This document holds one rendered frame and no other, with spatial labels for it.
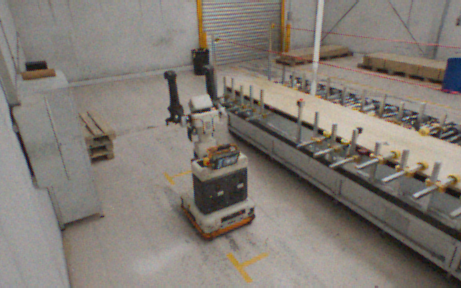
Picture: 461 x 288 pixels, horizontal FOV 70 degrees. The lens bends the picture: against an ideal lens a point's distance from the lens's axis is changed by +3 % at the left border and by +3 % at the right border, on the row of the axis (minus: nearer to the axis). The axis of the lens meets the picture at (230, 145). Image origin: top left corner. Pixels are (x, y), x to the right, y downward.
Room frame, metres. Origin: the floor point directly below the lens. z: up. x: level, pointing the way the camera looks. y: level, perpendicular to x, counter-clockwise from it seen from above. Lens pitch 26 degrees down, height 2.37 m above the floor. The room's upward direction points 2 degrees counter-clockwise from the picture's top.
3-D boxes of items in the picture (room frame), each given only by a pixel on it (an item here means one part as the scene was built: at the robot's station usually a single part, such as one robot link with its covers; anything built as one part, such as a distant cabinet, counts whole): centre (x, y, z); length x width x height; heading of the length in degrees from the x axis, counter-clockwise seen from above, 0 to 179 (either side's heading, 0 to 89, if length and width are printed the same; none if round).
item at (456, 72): (7.22, -5.12, 0.36); 0.59 x 0.57 x 0.73; 119
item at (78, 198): (3.35, 1.90, 0.78); 0.90 x 0.45 x 1.55; 29
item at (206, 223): (2.98, 0.18, 0.16); 0.67 x 0.64 x 0.25; 30
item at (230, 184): (2.90, 0.13, 0.59); 0.55 x 0.34 x 0.83; 120
